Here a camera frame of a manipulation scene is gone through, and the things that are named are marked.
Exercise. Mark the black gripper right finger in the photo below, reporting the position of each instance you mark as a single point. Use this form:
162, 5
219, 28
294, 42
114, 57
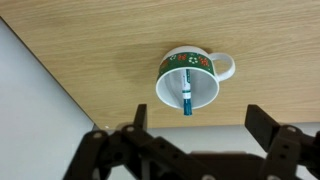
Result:
286, 150

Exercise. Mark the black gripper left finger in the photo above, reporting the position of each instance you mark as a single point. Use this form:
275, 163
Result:
110, 156

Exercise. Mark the green and white marker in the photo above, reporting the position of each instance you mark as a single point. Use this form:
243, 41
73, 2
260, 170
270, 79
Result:
186, 96

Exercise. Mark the white mug with green band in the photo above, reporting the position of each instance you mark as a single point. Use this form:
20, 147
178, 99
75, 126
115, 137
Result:
171, 93

